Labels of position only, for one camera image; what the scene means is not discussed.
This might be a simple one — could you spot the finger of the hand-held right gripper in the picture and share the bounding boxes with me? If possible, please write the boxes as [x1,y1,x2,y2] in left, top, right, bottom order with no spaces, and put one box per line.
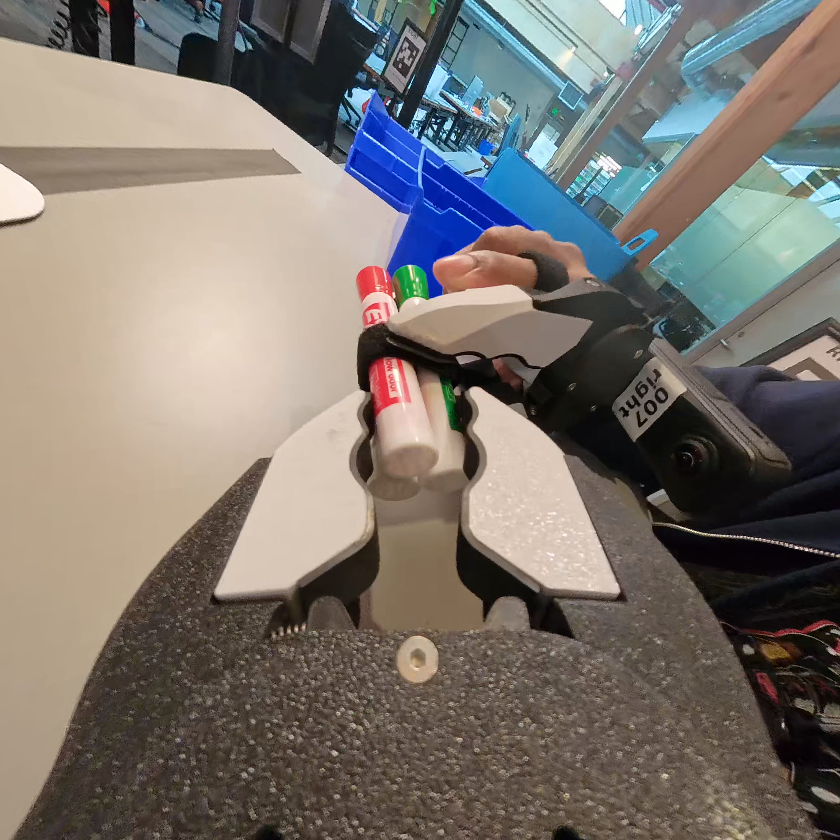
[389,285,580,376]

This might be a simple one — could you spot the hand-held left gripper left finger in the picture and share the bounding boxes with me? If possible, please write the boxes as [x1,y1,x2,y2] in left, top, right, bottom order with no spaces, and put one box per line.
[214,392,383,606]

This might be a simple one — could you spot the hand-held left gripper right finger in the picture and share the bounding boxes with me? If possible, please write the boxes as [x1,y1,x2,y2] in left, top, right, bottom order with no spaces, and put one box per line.
[455,389,623,603]

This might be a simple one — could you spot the black velcro strap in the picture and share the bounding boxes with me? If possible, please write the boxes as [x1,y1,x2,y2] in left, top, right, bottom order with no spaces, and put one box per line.
[356,325,508,396]

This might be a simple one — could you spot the black marker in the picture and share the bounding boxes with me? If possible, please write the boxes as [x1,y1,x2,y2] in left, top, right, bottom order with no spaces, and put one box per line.
[369,447,424,504]

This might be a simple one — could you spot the green marker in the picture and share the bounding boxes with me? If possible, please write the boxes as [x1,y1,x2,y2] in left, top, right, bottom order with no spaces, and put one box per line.
[390,264,471,494]

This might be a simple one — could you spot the red marker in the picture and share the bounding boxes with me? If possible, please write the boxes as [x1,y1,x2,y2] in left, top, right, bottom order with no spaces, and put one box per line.
[353,266,442,477]

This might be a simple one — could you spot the person's right hand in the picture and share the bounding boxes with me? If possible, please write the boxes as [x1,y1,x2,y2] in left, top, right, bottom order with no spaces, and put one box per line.
[432,225,593,295]

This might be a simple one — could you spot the blue plastic bins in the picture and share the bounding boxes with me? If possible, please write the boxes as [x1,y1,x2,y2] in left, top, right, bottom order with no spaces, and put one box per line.
[485,143,658,284]

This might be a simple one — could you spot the black table mat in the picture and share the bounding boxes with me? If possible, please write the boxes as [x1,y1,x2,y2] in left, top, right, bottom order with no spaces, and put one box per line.
[0,146,304,196]

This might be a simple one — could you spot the framed wall sign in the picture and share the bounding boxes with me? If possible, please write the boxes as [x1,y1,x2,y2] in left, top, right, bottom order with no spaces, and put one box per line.
[767,318,840,383]

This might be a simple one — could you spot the wooden post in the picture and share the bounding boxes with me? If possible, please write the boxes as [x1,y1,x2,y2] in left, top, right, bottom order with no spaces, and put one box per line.
[609,0,840,266]

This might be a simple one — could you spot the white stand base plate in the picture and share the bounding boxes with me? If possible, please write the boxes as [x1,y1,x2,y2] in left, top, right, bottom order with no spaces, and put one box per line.
[0,163,47,228]

